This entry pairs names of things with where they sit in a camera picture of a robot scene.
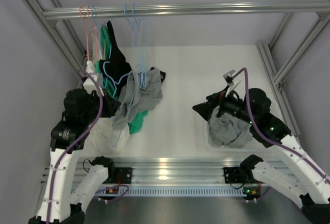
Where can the front aluminium rail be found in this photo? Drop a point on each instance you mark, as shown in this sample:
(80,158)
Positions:
(177,171)

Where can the aluminium hanging rail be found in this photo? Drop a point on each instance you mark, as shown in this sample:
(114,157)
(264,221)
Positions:
(284,6)

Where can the light blue wire hanger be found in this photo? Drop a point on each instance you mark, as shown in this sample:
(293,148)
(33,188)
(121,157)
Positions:
(131,40)

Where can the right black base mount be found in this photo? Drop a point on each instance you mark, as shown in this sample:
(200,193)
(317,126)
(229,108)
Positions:
(234,175)

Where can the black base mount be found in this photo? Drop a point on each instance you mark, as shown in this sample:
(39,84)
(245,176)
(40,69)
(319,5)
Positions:
(234,175)
(122,175)

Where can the perforated cable duct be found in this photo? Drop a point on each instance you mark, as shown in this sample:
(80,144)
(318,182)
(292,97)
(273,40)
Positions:
(173,191)

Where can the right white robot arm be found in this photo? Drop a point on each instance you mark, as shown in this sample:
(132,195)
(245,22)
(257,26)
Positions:
(309,189)

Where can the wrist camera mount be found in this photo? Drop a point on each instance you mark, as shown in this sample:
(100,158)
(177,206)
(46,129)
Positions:
(232,81)
(90,86)

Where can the large white garment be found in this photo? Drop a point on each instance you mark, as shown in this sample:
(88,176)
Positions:
(103,137)

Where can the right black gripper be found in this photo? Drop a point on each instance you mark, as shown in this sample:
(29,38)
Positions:
(205,109)

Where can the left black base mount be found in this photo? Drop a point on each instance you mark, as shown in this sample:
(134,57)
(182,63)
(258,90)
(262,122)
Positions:
(122,175)

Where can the black garment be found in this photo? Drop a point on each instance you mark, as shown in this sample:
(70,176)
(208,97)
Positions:
(117,71)

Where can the gray tank top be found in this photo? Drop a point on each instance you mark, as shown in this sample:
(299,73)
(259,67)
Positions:
(228,131)
(135,99)

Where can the pink wire hanger outer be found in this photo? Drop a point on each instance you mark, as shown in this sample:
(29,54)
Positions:
(88,33)

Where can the clear plastic basket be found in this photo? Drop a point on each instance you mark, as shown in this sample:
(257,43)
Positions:
(252,145)

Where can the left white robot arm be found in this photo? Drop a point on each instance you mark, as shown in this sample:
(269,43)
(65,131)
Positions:
(60,204)

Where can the blue wire hanger with green garment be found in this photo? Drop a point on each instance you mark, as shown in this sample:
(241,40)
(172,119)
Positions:
(101,41)

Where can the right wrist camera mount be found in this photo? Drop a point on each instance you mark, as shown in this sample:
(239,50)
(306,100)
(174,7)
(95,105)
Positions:
(232,81)

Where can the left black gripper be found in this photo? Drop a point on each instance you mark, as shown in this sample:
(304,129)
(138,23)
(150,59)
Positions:
(112,107)

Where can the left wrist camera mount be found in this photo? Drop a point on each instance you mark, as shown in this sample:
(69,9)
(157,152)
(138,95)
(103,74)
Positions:
(90,86)

